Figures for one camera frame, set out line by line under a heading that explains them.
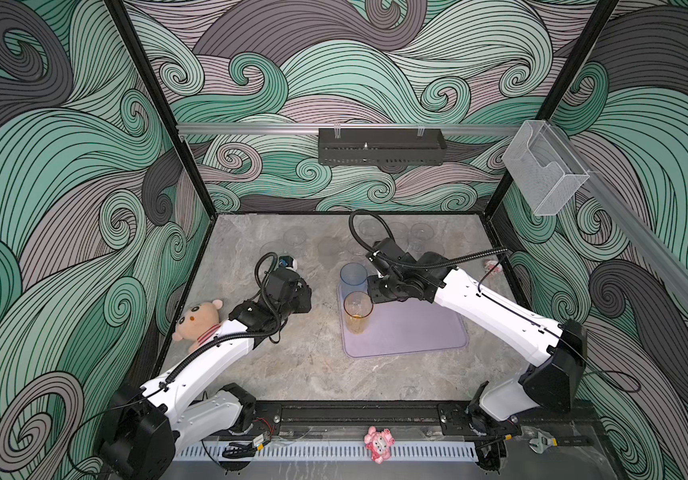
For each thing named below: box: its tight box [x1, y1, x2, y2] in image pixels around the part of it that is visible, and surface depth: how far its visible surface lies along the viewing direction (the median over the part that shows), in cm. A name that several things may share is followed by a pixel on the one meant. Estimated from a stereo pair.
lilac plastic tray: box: [337, 285, 468, 358], surface depth 89 cm
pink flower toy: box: [364, 426, 395, 465], surface depth 69 cm
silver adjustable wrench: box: [529, 431, 558, 454], surface depth 71 cm
